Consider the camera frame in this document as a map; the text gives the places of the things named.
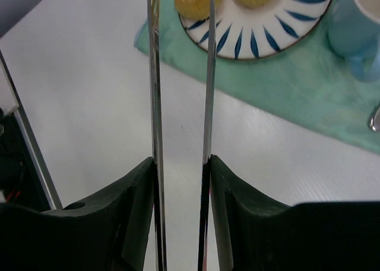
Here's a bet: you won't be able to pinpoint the aluminium table frame rail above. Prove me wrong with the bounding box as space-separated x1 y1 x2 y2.
1 52 63 209

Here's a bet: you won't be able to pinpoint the light blue mug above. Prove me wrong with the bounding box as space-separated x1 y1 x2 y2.
328 0 379 83

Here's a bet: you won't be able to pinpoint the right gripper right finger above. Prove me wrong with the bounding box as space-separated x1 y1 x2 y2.
211 156 379 270

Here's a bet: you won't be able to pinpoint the metal tongs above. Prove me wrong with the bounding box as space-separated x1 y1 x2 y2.
147 0 216 270

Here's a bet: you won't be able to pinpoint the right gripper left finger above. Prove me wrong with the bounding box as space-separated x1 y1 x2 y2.
1 158 154 270

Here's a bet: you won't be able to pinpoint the green cloth mat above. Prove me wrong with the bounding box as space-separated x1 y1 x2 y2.
133 0 380 156

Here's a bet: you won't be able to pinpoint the blue striped white plate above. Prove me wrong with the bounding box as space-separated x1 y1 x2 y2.
178 0 338 61

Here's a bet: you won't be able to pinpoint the metal spoon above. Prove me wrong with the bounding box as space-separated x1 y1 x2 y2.
368 105 380 133

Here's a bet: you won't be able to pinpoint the small round yellow bread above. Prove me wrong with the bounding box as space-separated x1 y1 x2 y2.
174 0 210 21

